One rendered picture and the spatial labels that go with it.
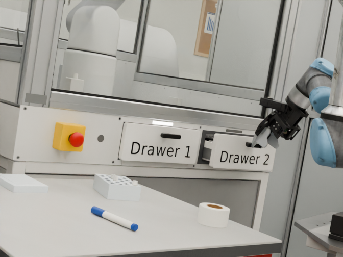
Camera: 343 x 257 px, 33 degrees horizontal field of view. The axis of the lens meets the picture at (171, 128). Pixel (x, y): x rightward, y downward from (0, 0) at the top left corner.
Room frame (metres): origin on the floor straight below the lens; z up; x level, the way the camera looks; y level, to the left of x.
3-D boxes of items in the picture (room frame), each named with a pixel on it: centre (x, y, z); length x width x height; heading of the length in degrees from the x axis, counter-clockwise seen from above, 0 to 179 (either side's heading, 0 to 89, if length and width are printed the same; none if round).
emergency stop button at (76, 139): (1.52, 0.24, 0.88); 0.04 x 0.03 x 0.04; 130
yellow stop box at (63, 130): (1.54, 0.27, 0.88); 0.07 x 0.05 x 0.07; 130
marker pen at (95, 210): (1.17, 0.09, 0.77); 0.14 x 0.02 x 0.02; 46
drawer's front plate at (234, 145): (1.93, -0.25, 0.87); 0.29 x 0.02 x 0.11; 130
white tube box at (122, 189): (1.45, 0.11, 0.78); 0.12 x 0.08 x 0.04; 25
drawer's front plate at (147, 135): (1.77, 0.02, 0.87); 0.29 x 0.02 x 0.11; 130
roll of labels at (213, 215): (1.30, -0.13, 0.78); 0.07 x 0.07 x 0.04
